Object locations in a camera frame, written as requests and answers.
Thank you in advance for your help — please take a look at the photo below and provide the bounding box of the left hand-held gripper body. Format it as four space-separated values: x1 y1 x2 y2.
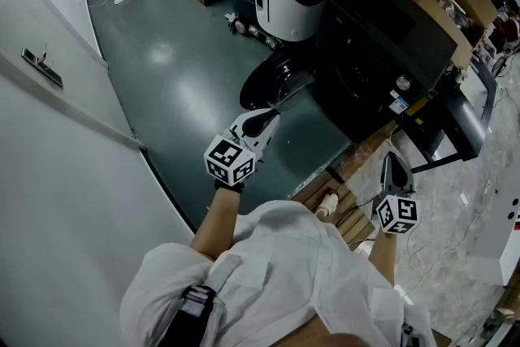
202 128 262 193

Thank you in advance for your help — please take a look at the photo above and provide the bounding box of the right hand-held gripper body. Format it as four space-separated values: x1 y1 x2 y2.
375 183 420 236

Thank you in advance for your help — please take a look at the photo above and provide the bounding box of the person's left forearm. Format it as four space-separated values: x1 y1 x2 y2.
189 187 241 262

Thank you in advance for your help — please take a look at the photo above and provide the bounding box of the person's right forearm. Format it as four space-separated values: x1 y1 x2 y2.
367 232 398 286

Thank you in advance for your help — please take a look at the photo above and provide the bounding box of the black machine cabinet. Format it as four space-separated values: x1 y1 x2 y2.
312 0 459 146

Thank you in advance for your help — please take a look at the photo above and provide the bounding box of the white door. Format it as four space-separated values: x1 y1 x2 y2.
0 0 137 137

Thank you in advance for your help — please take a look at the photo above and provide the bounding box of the wooden slat board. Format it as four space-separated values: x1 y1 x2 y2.
290 121 407 245

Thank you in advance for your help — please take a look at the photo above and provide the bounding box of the person's white slipper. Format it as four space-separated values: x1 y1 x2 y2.
314 193 340 221

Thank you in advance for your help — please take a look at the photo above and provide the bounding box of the black metal stand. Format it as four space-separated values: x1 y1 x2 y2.
400 52 500 176

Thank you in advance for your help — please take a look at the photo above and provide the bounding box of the person's white shirt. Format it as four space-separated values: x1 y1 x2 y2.
119 198 439 347

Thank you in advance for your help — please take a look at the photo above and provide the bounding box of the black cable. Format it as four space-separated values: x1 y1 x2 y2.
336 193 383 219

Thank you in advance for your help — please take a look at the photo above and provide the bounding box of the white cable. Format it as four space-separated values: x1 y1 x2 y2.
407 174 495 270

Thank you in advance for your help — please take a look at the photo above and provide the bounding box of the grey harness strap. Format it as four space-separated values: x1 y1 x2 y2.
204 254 243 294

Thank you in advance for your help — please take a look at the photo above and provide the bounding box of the black harness strap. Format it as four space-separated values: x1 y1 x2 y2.
400 323 416 347
158 283 217 347

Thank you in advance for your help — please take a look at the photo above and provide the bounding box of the metal door handle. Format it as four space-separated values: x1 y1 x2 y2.
20 42 64 89

